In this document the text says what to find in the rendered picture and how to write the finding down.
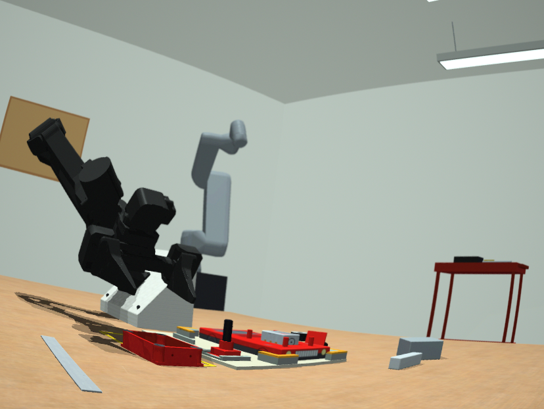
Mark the red hollow shell with corner holes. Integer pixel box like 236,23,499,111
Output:
121,329,204,367

